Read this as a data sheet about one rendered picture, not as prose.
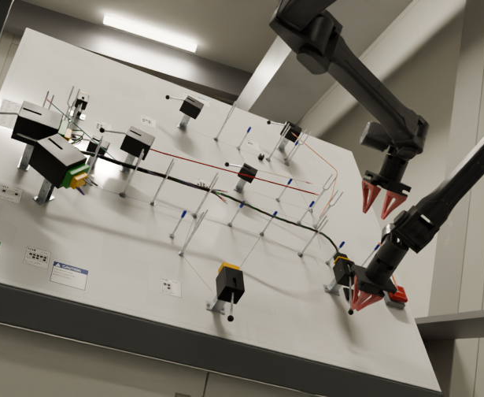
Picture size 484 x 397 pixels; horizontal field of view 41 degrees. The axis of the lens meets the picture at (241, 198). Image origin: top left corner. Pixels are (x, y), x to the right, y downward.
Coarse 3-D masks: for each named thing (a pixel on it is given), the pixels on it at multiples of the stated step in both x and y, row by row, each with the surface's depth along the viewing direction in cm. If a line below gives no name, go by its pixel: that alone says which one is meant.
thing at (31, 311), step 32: (0, 288) 120; (0, 320) 119; (32, 320) 121; (64, 320) 124; (96, 320) 126; (128, 320) 129; (160, 352) 130; (192, 352) 133; (224, 352) 135; (256, 352) 138; (288, 384) 140; (320, 384) 143; (352, 384) 146; (384, 384) 149
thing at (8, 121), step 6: (6, 102) 164; (12, 102) 165; (0, 108) 161; (6, 108) 162; (12, 108) 163; (18, 108) 164; (0, 114) 159; (0, 120) 157; (6, 120) 158; (12, 120) 159; (6, 126) 157; (12, 126) 157
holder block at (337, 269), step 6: (342, 258) 163; (336, 264) 164; (342, 264) 161; (348, 264) 163; (336, 270) 163; (342, 270) 160; (348, 270) 160; (336, 276) 162; (342, 276) 160; (348, 276) 160; (342, 282) 161; (348, 282) 161
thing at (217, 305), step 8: (224, 272) 137; (232, 272) 138; (240, 272) 140; (216, 280) 140; (224, 280) 136; (232, 280) 136; (240, 280) 138; (216, 288) 138; (224, 288) 135; (232, 288) 135; (240, 288) 136; (216, 296) 141; (224, 296) 136; (232, 296) 135; (240, 296) 136; (208, 304) 142; (216, 304) 140; (232, 304) 134; (224, 312) 142; (232, 320) 132
